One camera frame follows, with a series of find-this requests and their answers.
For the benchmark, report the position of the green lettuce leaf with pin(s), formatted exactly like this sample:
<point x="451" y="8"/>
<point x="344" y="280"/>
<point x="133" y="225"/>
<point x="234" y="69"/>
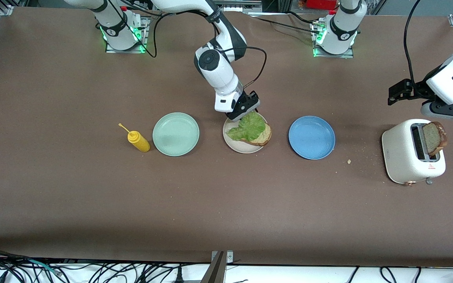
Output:
<point x="248" y="127"/>

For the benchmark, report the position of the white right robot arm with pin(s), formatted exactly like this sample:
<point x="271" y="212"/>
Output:
<point x="220" y="74"/>

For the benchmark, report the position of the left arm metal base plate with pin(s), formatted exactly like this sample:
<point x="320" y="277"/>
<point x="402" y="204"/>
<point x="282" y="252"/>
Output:
<point x="328" y="56"/>

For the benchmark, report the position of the beige plate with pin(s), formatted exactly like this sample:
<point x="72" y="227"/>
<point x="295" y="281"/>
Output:
<point x="238" y="146"/>

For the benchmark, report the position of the dark crust bread slice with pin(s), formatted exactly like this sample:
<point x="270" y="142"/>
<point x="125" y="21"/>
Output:
<point x="435" y="137"/>

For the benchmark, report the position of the red box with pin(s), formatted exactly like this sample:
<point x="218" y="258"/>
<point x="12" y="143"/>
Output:
<point x="321" y="4"/>

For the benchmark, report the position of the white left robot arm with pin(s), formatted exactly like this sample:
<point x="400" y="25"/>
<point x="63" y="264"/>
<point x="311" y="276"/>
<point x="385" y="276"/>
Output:
<point x="340" y="35"/>

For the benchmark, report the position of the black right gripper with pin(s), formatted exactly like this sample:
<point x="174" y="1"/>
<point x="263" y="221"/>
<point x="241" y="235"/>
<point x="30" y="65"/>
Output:
<point x="249" y="99"/>

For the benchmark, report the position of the mint green plate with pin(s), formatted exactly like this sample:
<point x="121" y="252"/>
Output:
<point x="176" y="135"/>

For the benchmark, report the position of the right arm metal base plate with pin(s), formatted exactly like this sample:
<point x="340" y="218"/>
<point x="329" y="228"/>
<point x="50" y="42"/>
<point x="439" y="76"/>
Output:
<point x="110" y="50"/>

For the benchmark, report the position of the metal table edge bracket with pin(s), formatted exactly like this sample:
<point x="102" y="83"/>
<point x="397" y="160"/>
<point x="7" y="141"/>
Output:
<point x="220" y="267"/>

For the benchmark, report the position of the white toaster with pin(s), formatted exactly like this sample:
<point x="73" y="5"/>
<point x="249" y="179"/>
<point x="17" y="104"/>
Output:
<point x="401" y="157"/>

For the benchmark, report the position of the aluminium frame profile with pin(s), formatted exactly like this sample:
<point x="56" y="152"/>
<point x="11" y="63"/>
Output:
<point x="242" y="4"/>

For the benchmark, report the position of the light brown bread slice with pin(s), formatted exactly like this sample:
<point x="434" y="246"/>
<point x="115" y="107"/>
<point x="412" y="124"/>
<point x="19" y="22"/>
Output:
<point x="265" y="135"/>

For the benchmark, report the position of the blue plate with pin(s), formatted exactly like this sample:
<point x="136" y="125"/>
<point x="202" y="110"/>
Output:
<point x="312" y="137"/>

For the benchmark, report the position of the yellow squeeze bottle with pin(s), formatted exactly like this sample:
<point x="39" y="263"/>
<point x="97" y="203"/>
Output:
<point x="140" y="143"/>

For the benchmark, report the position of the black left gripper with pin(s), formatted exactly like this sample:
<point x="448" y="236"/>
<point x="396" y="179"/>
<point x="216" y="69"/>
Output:
<point x="418" y="89"/>

